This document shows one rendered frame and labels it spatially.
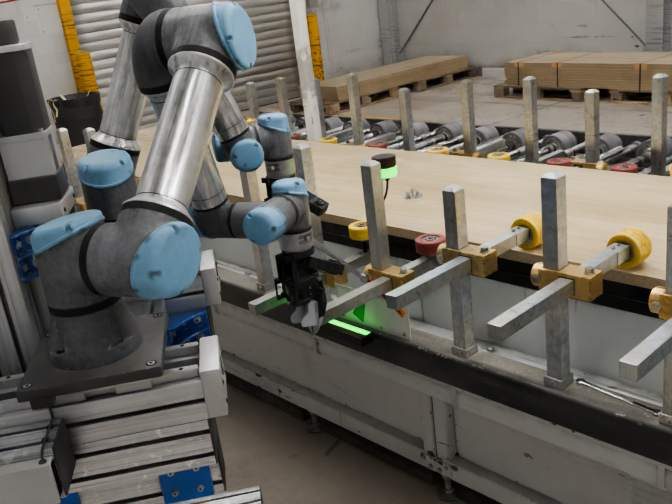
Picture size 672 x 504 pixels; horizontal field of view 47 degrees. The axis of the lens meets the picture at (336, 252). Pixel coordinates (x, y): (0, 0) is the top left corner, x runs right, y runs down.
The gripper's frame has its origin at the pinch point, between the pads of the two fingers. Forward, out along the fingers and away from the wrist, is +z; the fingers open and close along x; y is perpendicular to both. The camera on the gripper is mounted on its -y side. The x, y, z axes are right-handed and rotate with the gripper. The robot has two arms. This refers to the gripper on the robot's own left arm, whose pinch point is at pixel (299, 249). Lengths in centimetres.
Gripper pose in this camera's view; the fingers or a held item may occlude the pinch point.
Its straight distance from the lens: 199.7
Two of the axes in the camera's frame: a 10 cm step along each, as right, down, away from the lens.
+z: 1.2, 9.3, 3.4
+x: -4.5, 3.5, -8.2
